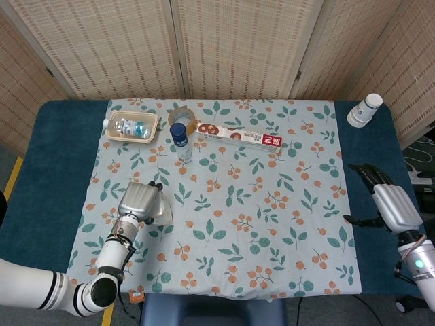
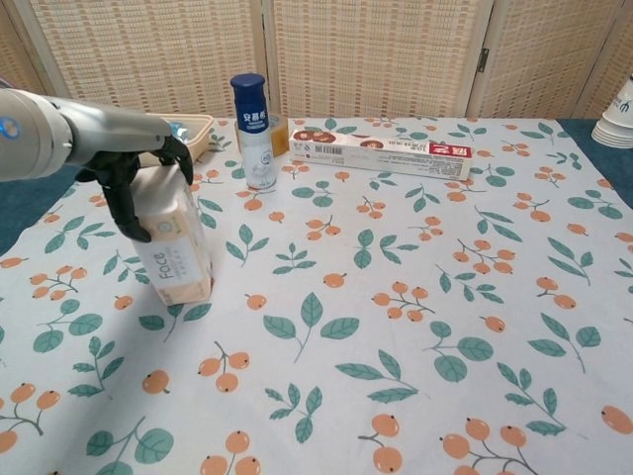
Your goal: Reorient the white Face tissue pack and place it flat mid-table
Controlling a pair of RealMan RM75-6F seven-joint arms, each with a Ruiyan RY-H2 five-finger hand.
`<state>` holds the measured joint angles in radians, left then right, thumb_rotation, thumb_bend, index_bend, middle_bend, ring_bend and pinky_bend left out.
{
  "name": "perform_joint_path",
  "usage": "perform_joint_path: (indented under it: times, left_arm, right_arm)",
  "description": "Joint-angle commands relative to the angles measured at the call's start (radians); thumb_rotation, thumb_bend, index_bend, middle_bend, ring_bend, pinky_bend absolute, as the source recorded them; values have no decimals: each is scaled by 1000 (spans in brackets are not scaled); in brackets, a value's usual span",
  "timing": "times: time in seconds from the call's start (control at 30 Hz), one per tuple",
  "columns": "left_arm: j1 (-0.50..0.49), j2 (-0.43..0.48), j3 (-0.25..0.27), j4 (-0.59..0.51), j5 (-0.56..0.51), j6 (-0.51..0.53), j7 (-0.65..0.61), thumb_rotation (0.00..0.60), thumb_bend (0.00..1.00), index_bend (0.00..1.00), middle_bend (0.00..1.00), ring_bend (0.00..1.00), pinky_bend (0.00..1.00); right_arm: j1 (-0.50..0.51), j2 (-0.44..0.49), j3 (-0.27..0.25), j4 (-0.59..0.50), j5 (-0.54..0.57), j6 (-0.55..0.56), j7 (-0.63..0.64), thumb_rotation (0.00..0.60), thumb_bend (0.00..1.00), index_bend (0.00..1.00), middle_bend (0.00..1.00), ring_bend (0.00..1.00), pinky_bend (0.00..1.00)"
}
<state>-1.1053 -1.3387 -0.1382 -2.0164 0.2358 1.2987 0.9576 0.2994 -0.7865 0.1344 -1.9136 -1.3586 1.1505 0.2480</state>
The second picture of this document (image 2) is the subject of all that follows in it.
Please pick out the beige plastic tray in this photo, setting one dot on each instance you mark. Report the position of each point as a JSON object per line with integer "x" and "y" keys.
{"x": 200, "y": 141}

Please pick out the long white red wrap box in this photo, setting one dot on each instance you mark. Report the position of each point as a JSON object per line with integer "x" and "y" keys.
{"x": 381, "y": 153}

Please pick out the blue capped white bottle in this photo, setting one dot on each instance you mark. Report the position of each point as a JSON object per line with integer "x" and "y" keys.
{"x": 252, "y": 143}

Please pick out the clear plastic water bottle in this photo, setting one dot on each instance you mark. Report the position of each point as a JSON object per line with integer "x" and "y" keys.
{"x": 179, "y": 129}

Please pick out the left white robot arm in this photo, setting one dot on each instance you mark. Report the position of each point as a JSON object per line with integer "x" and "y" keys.
{"x": 29, "y": 143}

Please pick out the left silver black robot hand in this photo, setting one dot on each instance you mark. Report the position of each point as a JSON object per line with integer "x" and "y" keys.
{"x": 114, "y": 133}

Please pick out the woven folding screen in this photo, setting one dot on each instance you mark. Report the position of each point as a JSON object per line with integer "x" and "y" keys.
{"x": 371, "y": 59}

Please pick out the pink and white tissue pack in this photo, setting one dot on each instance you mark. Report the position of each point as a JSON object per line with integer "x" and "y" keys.
{"x": 178, "y": 247}

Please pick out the stack of white paper cups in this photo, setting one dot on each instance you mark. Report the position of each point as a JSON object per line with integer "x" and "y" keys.
{"x": 618, "y": 123}

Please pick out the brown packing tape roll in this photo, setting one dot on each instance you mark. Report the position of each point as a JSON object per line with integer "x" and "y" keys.
{"x": 280, "y": 138}

